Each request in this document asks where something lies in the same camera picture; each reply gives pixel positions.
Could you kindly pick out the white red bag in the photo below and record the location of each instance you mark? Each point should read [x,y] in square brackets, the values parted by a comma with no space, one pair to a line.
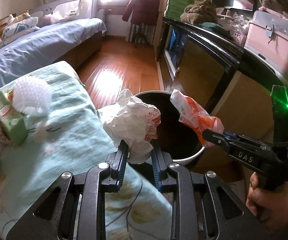
[134,121]

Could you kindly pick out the grey bed guard rail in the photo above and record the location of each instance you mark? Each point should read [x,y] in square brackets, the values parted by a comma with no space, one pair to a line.
[63,6]

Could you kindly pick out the black tv cabinet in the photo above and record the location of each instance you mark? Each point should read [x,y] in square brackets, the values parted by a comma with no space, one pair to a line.
[227,80]

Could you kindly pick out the pink storage box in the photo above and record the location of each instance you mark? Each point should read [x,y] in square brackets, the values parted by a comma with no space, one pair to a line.
[268,38]

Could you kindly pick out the green carton box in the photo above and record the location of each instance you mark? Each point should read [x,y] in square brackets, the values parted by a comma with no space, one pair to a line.
[12,122]

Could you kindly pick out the pink plush toy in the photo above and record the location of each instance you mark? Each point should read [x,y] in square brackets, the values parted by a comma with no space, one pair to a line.
[51,19]

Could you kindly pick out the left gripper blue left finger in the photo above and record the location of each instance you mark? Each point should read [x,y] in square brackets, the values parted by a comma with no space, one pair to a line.
[73,207]

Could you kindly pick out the brown plush toy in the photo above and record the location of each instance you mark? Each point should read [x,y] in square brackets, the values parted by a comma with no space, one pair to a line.
[203,11]

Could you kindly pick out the white foam fruit net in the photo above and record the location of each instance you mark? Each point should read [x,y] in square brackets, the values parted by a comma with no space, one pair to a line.
[32,96]

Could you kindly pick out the white plush toys on headboard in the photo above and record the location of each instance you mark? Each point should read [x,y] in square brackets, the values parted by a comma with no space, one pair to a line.
[14,19]

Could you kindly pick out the blue white patterned pillow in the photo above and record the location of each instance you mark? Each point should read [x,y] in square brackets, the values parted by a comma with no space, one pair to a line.
[26,26]

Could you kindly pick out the dark coat on rack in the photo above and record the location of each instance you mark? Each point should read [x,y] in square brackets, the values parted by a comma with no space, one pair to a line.
[142,12]

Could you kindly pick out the orange white plastic bag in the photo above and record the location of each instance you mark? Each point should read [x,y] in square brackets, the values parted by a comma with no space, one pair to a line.
[195,117]

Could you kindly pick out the person's right hand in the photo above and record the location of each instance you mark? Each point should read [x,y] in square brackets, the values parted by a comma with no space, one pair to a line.
[271,208]

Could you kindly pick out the teal floral bed cover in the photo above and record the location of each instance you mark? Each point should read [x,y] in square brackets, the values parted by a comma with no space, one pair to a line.
[71,138]

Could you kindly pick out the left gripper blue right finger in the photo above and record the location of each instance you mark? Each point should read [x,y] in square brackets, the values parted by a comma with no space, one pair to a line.
[202,203]

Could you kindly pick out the large bed blue sheet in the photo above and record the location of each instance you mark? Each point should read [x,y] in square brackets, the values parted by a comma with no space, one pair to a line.
[44,46]

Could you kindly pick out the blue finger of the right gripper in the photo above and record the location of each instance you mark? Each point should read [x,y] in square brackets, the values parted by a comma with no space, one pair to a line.
[212,138]
[242,138]

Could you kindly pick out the stack of green boxes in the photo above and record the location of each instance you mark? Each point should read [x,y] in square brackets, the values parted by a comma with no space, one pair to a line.
[175,8]

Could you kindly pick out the round black white trash bin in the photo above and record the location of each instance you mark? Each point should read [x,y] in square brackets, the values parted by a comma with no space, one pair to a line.
[174,137]

